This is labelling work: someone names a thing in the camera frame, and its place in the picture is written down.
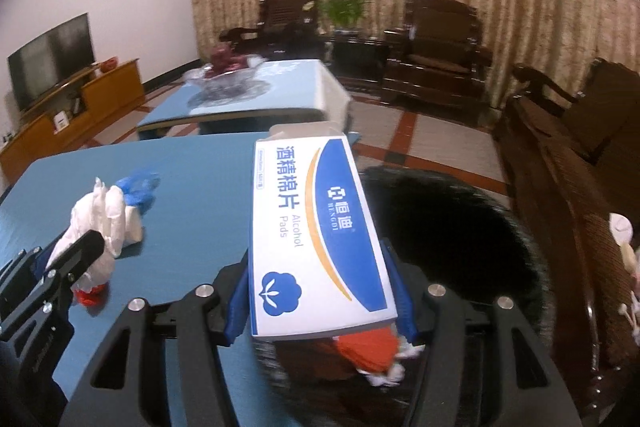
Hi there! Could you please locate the blue disposable glove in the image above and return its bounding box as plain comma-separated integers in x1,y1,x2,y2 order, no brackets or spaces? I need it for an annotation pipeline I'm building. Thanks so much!
116,171,162,212

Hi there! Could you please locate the white lace doily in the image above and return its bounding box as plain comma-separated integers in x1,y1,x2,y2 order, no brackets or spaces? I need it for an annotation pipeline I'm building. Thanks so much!
192,79,271,108

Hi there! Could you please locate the black flat television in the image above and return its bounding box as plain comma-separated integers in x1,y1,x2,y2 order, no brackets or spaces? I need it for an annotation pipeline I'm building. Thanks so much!
6,13,97,112

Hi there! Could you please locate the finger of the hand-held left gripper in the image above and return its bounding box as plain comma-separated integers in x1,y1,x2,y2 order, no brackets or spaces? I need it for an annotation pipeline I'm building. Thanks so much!
0,246,45,303
44,229,106,288

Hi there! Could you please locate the red wrapper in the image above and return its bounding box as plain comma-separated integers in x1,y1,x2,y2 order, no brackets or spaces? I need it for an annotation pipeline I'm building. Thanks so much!
74,283,108,308

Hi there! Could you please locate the dark wooden side table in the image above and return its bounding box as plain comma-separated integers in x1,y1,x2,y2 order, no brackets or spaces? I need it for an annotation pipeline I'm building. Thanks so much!
327,34,393,80

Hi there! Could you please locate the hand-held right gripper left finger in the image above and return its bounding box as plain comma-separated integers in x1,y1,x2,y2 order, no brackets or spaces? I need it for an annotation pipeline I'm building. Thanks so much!
59,252,251,427

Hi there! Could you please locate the glass fruit bowl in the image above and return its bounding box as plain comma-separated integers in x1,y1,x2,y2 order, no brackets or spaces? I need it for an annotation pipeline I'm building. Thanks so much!
182,57,266,100

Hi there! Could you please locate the black-lined trash bin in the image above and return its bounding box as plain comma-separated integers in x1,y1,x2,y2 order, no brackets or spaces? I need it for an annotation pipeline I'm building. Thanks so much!
252,167,556,427

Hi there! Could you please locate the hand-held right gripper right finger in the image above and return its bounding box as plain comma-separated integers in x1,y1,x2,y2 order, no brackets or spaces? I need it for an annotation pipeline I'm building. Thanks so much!
380,237,583,427

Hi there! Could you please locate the white tissue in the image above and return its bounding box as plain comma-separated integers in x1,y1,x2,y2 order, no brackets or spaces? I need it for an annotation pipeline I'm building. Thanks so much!
356,341,426,389

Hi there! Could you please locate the dark wooden armchair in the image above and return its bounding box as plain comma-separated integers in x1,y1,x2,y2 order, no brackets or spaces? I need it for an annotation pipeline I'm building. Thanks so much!
220,0,323,60
381,0,493,110

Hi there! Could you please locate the large blue tablecloth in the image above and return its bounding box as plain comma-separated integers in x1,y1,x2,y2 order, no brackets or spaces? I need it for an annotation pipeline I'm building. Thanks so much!
0,131,362,427

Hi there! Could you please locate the potted green plant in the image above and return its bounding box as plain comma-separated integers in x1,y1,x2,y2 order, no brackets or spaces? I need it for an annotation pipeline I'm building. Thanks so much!
317,0,373,38

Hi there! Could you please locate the dark wooden sofa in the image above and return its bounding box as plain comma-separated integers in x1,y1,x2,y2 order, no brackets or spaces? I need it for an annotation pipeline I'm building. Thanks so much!
492,57,640,427

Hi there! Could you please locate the pale pink white object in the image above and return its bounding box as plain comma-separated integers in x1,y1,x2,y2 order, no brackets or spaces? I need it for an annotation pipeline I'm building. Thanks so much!
607,212,640,335

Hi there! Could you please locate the blue-covered coffee table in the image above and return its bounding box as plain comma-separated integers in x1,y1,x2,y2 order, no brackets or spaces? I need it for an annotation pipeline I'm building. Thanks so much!
136,59,351,140

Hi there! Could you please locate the wooden television cabinet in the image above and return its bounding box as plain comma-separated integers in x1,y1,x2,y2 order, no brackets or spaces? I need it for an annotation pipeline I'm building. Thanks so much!
0,59,147,185

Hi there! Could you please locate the white plastic tube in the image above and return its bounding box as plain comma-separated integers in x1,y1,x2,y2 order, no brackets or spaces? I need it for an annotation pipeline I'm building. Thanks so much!
122,204,146,244

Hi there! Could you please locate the white plastic bag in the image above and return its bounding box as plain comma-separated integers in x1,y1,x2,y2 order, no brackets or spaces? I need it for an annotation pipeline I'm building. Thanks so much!
47,177,128,295

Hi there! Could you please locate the blue and white cardboard box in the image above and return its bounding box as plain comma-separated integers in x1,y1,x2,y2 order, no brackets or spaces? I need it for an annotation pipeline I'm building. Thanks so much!
250,122,398,340

